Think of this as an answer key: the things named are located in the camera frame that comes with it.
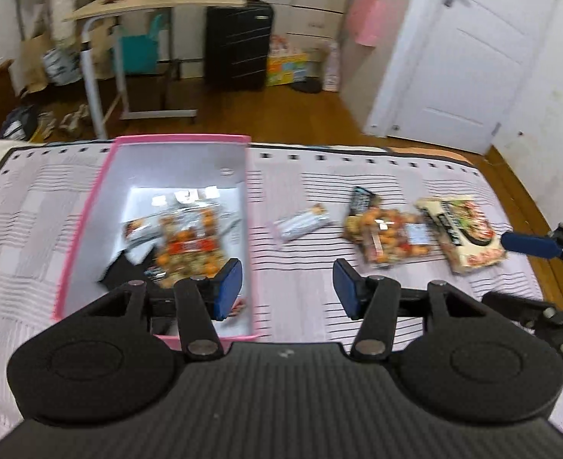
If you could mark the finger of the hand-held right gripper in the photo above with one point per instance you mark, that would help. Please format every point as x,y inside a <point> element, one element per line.
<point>520,308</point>
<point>530,244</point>

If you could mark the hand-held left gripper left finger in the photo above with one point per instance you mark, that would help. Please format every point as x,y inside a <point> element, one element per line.
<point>229,287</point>

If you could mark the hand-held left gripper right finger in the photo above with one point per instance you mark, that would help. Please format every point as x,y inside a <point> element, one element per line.
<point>346,287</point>

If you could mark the clear coated peanut packet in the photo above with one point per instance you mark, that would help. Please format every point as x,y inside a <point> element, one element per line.
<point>190,244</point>
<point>386,236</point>

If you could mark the beige instant noodle packet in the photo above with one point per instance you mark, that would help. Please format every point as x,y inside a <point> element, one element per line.
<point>468,234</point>

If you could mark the plain black packet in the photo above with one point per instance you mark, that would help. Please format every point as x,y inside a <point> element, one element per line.
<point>123,270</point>

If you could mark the grey snack bar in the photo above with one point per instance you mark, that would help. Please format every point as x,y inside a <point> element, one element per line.
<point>300,222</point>
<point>138,229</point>

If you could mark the pink cardboard box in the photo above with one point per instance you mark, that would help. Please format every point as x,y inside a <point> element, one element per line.
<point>181,162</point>

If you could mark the striped bedsheet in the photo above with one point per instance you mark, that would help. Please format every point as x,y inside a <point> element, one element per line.
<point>300,267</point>

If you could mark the small dark snack packet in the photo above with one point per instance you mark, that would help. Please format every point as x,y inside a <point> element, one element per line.
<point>363,198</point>

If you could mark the white door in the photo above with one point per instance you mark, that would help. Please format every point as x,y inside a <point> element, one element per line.
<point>468,71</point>

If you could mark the dark slipper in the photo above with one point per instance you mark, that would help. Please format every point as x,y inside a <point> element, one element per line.
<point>306,87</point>

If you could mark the white patterned bag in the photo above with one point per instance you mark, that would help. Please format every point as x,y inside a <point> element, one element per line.
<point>332,69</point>

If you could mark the colourful cardboard box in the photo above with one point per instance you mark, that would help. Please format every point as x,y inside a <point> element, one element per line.
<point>287,69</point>

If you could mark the pair of shoes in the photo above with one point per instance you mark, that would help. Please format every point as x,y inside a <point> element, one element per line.
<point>68,119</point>

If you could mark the black suitcase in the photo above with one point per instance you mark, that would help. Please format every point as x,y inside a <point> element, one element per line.
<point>238,45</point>

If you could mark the teal shopping bag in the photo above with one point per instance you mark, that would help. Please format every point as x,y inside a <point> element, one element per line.
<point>138,50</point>

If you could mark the pink hanging bag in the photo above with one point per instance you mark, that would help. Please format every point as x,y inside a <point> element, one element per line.
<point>367,21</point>

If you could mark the blue and white bag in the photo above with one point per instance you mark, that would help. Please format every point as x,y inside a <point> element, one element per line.
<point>62,67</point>

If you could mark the wooden top side table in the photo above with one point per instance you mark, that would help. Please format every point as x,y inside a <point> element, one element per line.
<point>157,0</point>

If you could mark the brown paper bag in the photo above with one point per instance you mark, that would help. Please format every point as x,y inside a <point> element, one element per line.
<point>33,62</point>

